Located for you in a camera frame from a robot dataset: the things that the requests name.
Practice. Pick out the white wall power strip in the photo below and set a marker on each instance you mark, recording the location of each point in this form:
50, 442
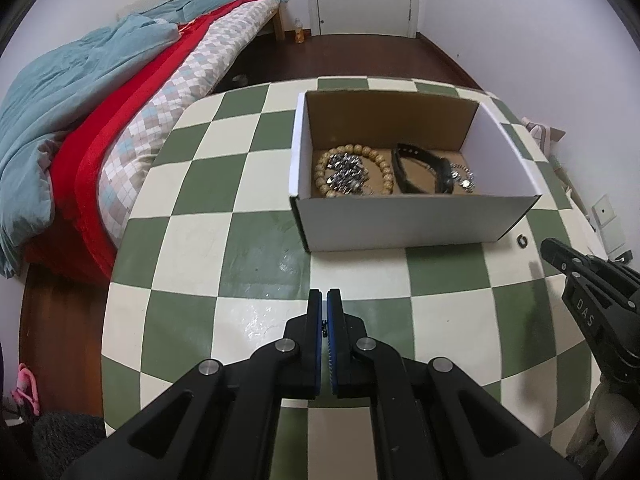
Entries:
610, 230

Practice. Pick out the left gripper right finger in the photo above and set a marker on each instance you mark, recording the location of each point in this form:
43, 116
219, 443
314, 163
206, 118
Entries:
363, 367

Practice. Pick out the green white checkered tablecloth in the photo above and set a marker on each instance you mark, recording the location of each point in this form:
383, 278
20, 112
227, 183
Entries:
212, 266

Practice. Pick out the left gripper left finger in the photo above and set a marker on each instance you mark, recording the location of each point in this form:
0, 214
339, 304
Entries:
288, 368

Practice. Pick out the pink slipper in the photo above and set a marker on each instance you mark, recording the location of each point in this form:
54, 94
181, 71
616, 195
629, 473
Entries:
25, 394

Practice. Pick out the orange drink bottle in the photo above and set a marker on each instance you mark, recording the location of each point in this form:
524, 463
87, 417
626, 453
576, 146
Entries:
299, 32

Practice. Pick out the bed with checkered mattress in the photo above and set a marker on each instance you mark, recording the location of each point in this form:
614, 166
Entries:
150, 110

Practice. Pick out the light blue duvet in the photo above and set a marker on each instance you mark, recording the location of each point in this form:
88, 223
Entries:
75, 95

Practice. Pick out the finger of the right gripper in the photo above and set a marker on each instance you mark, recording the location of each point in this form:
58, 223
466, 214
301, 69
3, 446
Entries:
563, 257

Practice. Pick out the white cardboard box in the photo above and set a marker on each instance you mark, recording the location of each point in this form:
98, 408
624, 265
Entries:
381, 169

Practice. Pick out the black wrist watch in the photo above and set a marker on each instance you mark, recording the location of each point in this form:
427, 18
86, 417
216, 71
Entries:
418, 171

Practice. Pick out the white patterned bag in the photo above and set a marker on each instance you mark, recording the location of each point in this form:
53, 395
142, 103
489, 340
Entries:
546, 137

